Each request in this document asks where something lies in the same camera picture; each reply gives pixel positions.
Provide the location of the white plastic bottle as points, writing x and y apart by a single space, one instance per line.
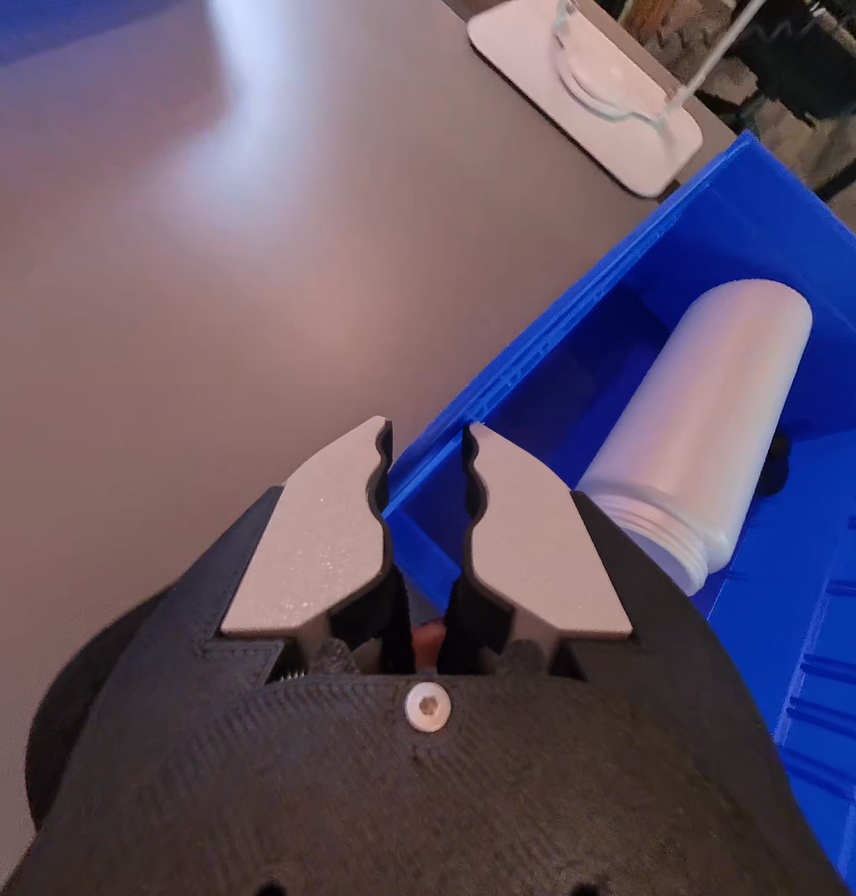
714 392

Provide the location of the person's right hand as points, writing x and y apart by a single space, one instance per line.
430 644

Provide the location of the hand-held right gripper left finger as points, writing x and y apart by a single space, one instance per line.
316 546

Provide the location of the white board stand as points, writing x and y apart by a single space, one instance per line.
526 56

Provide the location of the black office chair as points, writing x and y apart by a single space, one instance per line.
805 56

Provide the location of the black quilted pad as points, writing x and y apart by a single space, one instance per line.
57 700

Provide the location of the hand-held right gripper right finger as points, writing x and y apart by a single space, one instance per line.
540 560

